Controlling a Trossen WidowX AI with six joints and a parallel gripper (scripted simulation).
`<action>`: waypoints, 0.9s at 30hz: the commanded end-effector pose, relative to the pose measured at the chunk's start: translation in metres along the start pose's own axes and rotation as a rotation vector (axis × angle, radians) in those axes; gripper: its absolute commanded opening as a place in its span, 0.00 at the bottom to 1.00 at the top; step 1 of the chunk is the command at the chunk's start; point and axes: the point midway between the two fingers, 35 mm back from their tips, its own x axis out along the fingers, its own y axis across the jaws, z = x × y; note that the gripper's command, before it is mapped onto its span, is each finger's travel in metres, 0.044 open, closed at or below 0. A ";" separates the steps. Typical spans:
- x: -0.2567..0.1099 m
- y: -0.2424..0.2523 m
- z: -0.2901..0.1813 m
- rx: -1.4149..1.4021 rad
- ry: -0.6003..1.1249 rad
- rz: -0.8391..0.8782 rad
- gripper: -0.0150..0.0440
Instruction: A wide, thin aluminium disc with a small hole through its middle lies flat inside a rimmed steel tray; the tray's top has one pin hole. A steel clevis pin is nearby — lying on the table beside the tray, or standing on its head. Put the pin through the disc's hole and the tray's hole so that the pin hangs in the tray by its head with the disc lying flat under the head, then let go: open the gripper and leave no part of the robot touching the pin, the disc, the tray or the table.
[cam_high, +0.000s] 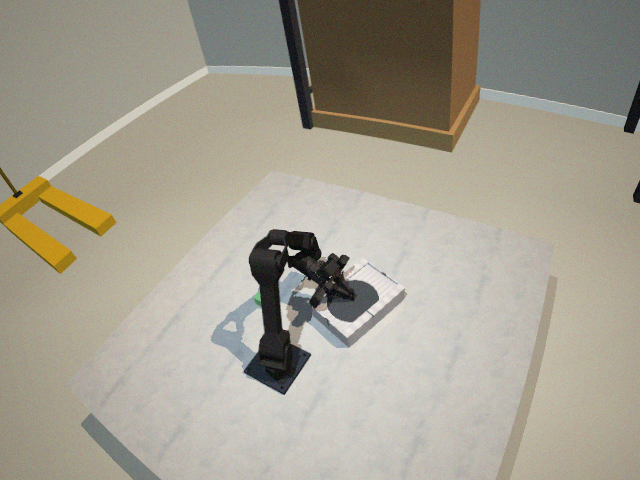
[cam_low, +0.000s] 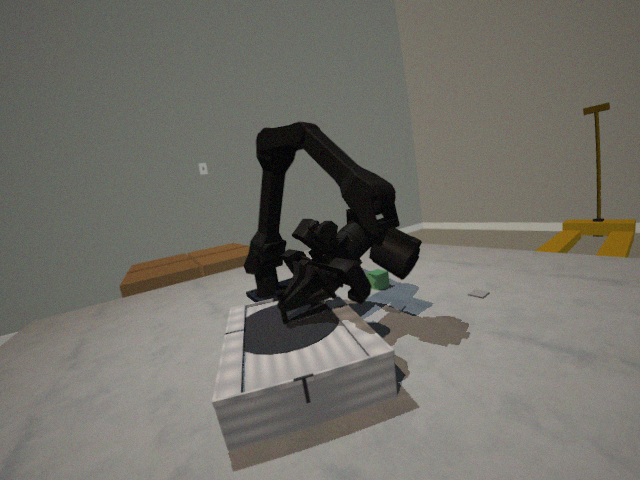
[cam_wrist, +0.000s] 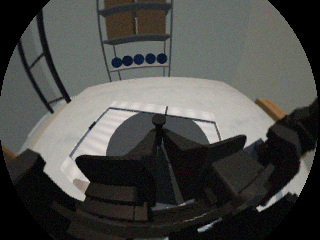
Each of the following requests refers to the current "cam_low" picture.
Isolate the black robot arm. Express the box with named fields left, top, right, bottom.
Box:
left=244, top=121, right=422, bottom=298

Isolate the dark grey disc with small center hole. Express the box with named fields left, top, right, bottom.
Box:
left=243, top=302, right=340, bottom=355

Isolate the green cube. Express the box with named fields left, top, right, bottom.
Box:
left=367, top=269, right=390, bottom=290

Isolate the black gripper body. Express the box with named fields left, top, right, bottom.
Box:
left=281, top=231, right=372, bottom=304

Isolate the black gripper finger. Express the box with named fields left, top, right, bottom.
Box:
left=280, top=264, right=337, bottom=312
left=283, top=261, right=306, bottom=300

